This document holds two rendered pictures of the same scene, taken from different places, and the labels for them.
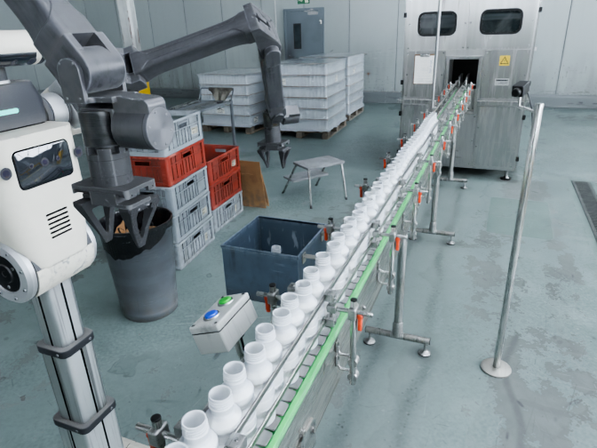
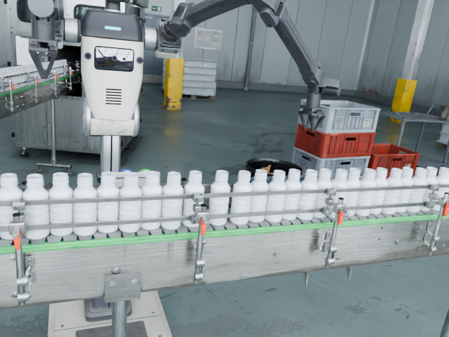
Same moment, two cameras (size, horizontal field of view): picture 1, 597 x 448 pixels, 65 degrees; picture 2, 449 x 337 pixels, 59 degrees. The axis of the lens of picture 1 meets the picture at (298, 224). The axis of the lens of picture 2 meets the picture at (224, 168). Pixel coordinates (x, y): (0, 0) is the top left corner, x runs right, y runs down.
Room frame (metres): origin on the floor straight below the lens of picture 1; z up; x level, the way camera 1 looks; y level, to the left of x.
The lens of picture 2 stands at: (0.24, -0.85, 1.53)
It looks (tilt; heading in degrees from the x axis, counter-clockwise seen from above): 18 degrees down; 45
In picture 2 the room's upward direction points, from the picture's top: 6 degrees clockwise
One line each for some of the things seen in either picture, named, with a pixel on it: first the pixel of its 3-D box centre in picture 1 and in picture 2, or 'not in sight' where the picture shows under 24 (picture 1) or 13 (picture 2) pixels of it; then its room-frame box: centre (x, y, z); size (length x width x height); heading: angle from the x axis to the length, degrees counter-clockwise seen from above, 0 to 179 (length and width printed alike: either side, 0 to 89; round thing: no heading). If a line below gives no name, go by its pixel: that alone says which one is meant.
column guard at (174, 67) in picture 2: not in sight; (173, 83); (5.56, 6.28, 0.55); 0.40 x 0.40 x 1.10; 67
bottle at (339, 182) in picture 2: (367, 222); (337, 193); (1.43, -0.23, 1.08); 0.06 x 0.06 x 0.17
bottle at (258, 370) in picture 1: (257, 384); (85, 204); (0.68, 0.09, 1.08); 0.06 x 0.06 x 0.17
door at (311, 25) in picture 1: (304, 56); not in sight; (11.86, -0.28, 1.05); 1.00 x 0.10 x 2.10; 67
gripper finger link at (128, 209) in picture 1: (129, 216); (43, 60); (0.64, 0.25, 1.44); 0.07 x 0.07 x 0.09; 67
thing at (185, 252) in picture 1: (176, 239); not in sight; (3.51, 1.01, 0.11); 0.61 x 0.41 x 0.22; 163
